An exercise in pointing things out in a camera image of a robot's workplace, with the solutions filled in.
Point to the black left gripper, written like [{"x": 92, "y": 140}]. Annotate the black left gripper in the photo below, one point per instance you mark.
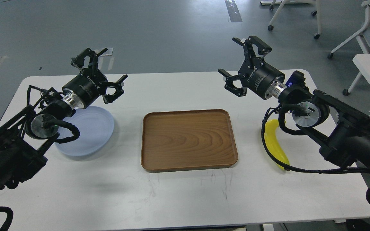
[{"x": 84, "y": 85}]

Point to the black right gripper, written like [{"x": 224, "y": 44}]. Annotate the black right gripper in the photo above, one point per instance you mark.
[{"x": 258, "y": 76}]

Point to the light blue plate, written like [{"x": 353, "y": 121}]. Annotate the light blue plate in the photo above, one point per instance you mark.
[{"x": 95, "y": 125}]

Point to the yellow banana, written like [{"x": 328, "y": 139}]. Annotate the yellow banana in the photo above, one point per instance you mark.
[{"x": 272, "y": 143}]

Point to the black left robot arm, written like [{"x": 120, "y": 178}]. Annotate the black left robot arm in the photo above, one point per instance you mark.
[{"x": 26, "y": 137}]

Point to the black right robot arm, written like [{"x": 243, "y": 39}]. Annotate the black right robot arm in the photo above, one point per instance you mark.
[{"x": 341, "y": 131}]

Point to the grey floor tape strip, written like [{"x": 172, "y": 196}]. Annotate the grey floor tape strip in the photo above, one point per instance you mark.
[{"x": 233, "y": 11}]

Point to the brown wooden tray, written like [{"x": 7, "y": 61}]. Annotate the brown wooden tray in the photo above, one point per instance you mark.
[{"x": 188, "y": 140}]

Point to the white rolling chair frame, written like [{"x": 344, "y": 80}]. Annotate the white rolling chair frame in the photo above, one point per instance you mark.
[{"x": 295, "y": 13}]

